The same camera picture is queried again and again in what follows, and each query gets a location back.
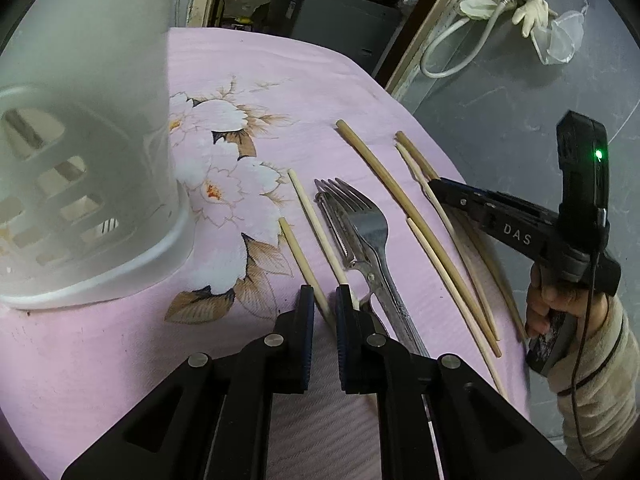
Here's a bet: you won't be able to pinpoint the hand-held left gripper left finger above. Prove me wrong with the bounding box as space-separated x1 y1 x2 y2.
60 284 316 480

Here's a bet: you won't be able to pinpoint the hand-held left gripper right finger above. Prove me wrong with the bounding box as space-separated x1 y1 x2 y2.
336 284 581 480

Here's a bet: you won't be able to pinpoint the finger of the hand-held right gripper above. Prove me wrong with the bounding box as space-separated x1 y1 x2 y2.
429 177 493 228

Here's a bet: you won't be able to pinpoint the wooden chopstick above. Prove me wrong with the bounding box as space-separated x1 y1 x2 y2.
287 169 360 308
278 217 333 321
406 217 508 401
395 131 528 342
335 120 502 358
395 142 498 343

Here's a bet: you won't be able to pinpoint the metal fork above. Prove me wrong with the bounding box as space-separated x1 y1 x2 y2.
320 177 432 359

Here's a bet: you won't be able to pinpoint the metal peeler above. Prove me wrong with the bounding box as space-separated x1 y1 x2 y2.
314 179 391 336

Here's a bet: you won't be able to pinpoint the white plastic utensil basket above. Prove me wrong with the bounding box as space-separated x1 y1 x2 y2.
0 0 195 311

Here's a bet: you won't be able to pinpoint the person's right forearm beige sleeve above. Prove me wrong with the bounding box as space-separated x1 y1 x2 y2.
547 297 640 478

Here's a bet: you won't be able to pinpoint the person's right hand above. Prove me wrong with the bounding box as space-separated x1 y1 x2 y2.
525 264 609 341

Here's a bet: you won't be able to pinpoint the clear plastic bag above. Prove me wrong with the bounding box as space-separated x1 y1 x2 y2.
532 2 588 66

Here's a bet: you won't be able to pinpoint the pale rubber gloves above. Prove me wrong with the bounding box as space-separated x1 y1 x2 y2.
459 0 558 38

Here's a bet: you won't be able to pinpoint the dark grey cabinet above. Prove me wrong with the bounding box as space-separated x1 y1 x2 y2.
267 0 406 73

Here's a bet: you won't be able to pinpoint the thin black cable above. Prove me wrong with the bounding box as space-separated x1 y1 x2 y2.
557 209 626 463

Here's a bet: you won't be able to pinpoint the white flexible hose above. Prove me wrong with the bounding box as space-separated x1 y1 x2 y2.
419 0 531 79

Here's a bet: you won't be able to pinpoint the wooden door frame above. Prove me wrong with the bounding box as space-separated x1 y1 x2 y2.
187 0 483 97

